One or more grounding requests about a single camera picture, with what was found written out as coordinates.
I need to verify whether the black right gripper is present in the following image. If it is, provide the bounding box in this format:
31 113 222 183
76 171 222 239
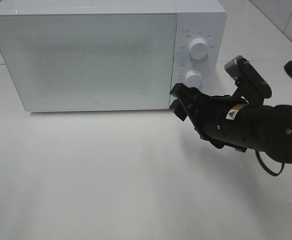
170 83 251 149

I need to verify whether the white microwave knob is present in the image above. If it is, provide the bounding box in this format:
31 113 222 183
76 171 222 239
188 37 208 60
184 70 203 89

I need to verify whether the white microwave door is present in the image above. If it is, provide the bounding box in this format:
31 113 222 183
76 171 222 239
0 13 176 112

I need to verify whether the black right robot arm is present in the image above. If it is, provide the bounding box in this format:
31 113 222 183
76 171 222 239
170 83 292 164

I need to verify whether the white microwave oven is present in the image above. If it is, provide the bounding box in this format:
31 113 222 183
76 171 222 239
0 0 227 112

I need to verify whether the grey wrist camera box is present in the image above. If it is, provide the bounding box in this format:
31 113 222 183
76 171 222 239
224 55 272 106

